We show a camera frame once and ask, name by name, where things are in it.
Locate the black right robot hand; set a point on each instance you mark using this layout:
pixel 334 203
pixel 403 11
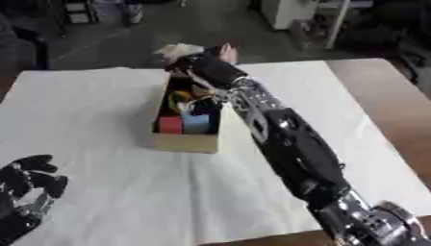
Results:
pixel 216 71

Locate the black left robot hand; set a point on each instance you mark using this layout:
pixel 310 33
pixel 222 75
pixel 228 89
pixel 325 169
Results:
pixel 35 179

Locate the white and pink soft toy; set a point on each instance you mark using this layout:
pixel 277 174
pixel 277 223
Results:
pixel 180 50

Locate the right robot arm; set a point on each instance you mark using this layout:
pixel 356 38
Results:
pixel 297 150

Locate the tan cardboard box black inside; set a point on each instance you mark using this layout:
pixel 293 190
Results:
pixel 185 142

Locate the dark blue block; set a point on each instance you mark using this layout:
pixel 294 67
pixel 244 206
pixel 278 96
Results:
pixel 205 109

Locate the yellow toy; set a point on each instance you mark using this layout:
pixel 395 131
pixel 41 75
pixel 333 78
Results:
pixel 183 95

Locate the light blue block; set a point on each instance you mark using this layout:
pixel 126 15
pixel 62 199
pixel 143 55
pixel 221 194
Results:
pixel 196 123

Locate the red block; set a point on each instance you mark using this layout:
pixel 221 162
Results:
pixel 170 124

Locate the white cabinet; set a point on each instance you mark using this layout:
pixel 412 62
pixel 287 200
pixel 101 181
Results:
pixel 283 12

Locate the white metal rack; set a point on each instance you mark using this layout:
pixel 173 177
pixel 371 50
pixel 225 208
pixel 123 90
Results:
pixel 331 22

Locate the black chair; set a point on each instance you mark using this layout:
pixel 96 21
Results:
pixel 414 54
pixel 25 48

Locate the dark shelf unit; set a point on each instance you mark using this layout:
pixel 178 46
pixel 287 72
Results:
pixel 81 11

